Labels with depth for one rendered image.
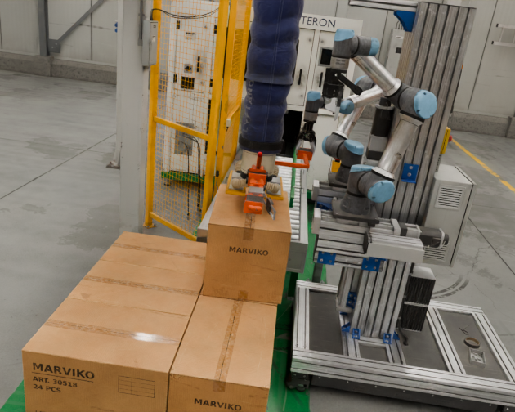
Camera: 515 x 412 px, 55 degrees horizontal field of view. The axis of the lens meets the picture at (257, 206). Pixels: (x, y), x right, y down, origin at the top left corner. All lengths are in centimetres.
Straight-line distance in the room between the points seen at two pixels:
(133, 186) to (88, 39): 904
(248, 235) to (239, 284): 27
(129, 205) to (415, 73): 239
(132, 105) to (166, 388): 224
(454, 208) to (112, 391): 182
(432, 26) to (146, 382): 199
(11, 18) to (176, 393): 1208
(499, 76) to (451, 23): 992
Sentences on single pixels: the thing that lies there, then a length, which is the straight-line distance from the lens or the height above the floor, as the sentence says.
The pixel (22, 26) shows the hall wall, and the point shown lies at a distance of 1343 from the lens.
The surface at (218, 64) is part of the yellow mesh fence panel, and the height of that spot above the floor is 153.
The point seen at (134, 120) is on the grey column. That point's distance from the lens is 377.
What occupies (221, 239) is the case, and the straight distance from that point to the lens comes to 238.
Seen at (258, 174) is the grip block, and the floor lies 121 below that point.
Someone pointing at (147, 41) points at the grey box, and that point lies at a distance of 362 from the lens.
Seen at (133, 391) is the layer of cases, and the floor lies 43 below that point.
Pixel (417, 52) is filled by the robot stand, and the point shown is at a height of 181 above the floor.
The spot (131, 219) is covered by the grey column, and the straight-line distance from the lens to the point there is 401.
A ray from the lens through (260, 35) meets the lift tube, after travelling 235.
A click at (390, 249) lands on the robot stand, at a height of 93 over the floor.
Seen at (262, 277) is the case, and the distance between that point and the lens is 246.
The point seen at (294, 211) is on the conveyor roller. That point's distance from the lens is 373.
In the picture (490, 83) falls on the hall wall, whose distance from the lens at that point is 1241.
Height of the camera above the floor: 188
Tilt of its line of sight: 21 degrees down
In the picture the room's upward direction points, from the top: 7 degrees clockwise
